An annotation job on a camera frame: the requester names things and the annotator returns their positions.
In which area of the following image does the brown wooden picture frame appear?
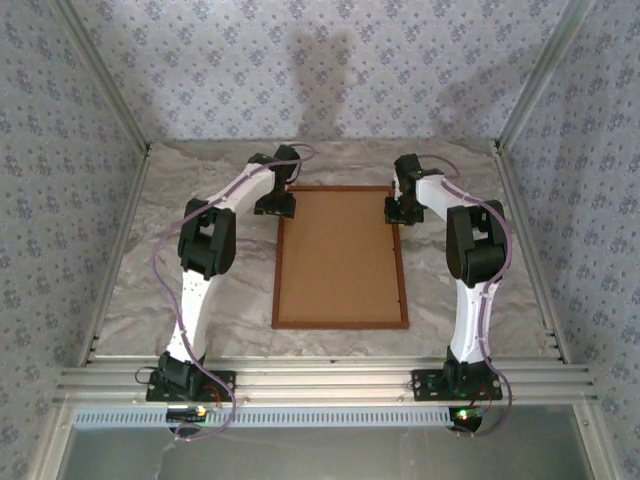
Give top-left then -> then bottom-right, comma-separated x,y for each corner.
271,185 -> 410,330

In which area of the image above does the small controller circuit board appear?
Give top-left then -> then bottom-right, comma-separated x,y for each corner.
166,405 -> 209,422
448,405 -> 485,432

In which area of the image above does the grey metal panel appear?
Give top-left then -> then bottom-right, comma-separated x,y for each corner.
59,427 -> 596,480

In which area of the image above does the aluminium side rail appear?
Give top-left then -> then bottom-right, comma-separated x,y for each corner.
492,143 -> 572,365
77,144 -> 154,369

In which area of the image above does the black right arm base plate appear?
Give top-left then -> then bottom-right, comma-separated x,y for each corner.
410,368 -> 504,402

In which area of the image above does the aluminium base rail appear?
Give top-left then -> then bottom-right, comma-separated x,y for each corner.
52,354 -> 600,407

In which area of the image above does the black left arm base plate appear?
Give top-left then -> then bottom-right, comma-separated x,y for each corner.
145,368 -> 237,403

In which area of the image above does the aluminium corner post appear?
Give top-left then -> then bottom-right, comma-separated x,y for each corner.
49,0 -> 152,154
498,0 -> 597,149

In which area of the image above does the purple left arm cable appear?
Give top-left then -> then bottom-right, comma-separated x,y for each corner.
151,142 -> 317,442

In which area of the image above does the grey slotted cable duct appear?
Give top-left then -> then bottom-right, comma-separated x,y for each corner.
73,405 -> 584,430

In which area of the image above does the aluminium frame leg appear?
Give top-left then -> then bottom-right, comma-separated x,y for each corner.
29,404 -> 76,480
574,404 -> 624,480

